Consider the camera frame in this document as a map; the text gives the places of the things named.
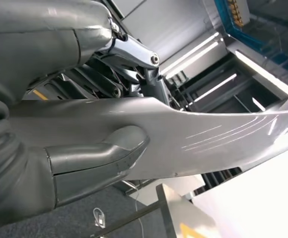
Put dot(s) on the blue overhead frame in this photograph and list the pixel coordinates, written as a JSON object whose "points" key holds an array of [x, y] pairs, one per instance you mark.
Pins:
{"points": [[223, 19]]}

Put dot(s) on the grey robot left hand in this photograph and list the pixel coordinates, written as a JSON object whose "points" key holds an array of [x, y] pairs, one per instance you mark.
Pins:
{"points": [[47, 39]]}

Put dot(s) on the steel table with yellow tape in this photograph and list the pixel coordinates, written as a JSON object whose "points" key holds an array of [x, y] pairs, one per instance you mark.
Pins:
{"points": [[178, 210]]}

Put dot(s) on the ceiling light strip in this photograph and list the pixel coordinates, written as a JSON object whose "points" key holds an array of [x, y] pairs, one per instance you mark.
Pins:
{"points": [[191, 54], [215, 88], [263, 70]]}

